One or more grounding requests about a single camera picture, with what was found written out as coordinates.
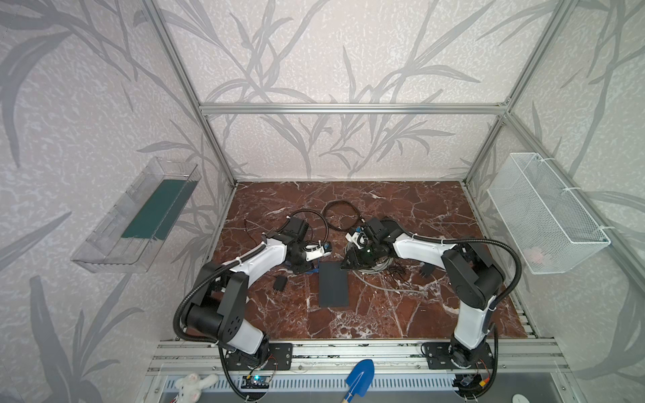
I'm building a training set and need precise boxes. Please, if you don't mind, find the black power adapter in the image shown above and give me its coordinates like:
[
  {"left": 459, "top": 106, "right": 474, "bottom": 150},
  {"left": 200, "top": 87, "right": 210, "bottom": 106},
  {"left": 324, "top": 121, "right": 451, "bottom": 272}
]
[
  {"left": 419, "top": 263, "right": 436, "bottom": 278},
  {"left": 273, "top": 275, "right": 288, "bottom": 292}
]

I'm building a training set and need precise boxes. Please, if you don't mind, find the clear plastic wall bin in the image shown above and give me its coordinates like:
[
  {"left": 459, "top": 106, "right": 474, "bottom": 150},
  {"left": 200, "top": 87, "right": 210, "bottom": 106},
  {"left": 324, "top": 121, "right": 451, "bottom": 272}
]
[{"left": 72, "top": 157, "right": 202, "bottom": 274}]

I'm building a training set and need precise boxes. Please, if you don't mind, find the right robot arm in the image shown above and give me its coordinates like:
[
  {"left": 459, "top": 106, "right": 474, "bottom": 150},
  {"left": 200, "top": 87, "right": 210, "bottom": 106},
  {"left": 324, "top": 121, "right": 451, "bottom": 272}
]
[{"left": 341, "top": 218, "right": 522, "bottom": 369}]

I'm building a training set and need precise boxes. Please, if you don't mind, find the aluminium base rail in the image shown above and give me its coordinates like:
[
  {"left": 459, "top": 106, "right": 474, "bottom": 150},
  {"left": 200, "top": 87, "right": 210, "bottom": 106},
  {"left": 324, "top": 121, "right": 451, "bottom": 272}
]
[{"left": 146, "top": 339, "right": 571, "bottom": 375}]

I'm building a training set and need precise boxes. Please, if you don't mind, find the white wire mesh basket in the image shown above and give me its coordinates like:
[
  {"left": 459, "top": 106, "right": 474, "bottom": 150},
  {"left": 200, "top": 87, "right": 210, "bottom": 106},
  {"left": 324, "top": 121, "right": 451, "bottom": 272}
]
[{"left": 488, "top": 153, "right": 611, "bottom": 275}]

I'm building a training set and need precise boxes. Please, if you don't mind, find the white plush bunny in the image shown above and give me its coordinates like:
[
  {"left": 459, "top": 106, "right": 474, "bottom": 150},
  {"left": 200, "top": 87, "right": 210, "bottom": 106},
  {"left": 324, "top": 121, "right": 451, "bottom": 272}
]
[{"left": 173, "top": 373, "right": 219, "bottom": 403}]

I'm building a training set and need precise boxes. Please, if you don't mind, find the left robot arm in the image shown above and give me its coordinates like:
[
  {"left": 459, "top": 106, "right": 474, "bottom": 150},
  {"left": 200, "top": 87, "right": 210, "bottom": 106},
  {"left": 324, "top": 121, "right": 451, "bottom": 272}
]
[{"left": 172, "top": 216, "right": 332, "bottom": 361}]

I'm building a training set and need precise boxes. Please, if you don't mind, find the grey ethernet cable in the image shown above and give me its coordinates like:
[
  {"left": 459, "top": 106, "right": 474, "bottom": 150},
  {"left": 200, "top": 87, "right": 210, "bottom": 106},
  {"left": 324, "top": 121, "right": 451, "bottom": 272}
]
[{"left": 344, "top": 236, "right": 429, "bottom": 295}]

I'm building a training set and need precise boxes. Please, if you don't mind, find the thin black wire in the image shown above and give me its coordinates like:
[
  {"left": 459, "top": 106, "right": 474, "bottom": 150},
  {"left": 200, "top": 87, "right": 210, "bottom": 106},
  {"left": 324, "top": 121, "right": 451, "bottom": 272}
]
[{"left": 244, "top": 218, "right": 268, "bottom": 243}]

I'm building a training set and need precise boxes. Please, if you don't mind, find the black cable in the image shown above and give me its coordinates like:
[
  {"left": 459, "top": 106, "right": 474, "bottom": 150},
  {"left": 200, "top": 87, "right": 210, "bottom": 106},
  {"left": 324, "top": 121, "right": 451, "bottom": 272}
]
[{"left": 321, "top": 200, "right": 364, "bottom": 233}]

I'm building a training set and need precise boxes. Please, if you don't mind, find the blue toy shovel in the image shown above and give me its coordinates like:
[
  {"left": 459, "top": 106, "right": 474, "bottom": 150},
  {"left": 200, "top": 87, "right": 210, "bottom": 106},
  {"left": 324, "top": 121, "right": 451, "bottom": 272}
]
[{"left": 342, "top": 359, "right": 375, "bottom": 403}]

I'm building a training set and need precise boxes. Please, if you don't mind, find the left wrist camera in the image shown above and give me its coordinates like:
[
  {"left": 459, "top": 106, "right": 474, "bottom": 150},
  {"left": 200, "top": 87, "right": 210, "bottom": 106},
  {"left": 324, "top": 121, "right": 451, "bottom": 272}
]
[{"left": 305, "top": 243, "right": 332, "bottom": 262}]

